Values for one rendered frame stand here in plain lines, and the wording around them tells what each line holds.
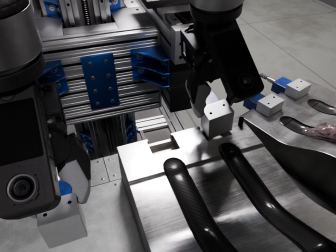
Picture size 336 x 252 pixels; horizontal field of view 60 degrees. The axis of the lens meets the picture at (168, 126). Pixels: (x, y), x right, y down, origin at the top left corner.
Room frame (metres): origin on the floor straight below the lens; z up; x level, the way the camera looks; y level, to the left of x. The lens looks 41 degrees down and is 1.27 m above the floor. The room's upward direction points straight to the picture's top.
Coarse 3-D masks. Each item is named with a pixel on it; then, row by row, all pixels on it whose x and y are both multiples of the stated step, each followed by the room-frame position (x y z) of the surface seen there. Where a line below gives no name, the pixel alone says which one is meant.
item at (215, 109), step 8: (208, 96) 0.46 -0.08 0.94; (216, 96) 0.46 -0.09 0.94; (208, 104) 0.43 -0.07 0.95; (216, 104) 0.43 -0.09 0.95; (224, 104) 0.43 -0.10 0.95; (208, 112) 0.41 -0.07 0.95; (216, 112) 0.41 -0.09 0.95; (224, 112) 0.41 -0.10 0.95; (232, 112) 0.41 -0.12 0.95; (208, 120) 0.39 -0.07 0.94; (216, 120) 0.40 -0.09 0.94; (224, 120) 0.40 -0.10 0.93; (232, 120) 0.41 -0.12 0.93; (208, 128) 0.40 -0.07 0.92; (216, 128) 0.40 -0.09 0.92; (224, 128) 0.41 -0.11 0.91; (208, 136) 0.40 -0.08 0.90
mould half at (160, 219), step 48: (144, 144) 0.38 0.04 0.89; (192, 144) 0.38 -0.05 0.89; (240, 144) 0.38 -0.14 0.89; (144, 192) 0.28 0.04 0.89; (240, 192) 0.28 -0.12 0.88; (288, 192) 0.28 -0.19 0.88; (144, 240) 0.22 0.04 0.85; (192, 240) 0.20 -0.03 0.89; (240, 240) 0.19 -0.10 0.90; (288, 240) 0.19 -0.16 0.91
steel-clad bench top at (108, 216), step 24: (96, 168) 0.40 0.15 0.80; (96, 192) 0.34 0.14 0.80; (120, 192) 0.34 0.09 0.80; (312, 192) 0.34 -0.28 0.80; (96, 216) 0.29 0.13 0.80; (120, 216) 0.29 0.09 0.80; (0, 240) 0.24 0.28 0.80; (24, 240) 0.24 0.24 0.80; (96, 240) 0.24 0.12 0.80; (120, 240) 0.24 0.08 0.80
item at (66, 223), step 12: (60, 180) 0.26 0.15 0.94; (60, 192) 0.24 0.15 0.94; (60, 204) 0.21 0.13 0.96; (72, 204) 0.21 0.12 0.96; (36, 216) 0.19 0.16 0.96; (48, 216) 0.19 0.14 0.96; (60, 216) 0.19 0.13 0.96; (72, 216) 0.19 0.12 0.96; (48, 228) 0.18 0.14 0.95; (60, 228) 0.19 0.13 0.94; (72, 228) 0.19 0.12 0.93; (84, 228) 0.20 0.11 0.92; (48, 240) 0.18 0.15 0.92; (60, 240) 0.18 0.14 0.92; (72, 240) 0.19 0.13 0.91
